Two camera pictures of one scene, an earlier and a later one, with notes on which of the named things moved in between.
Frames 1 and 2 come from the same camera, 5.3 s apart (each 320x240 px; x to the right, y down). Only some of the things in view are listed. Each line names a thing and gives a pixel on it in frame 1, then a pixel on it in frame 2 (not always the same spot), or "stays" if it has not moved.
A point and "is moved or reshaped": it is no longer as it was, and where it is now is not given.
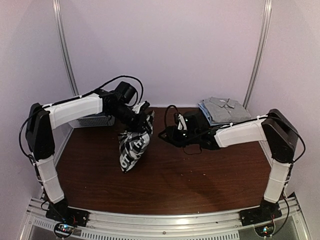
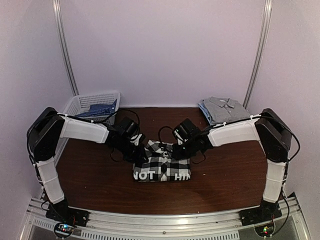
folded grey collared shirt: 225,110 stays
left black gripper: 137,127 → 138,157
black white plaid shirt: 134,144 is moved or reshaped
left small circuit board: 63,229 stays
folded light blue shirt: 207,114 stays
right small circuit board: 265,230 stays
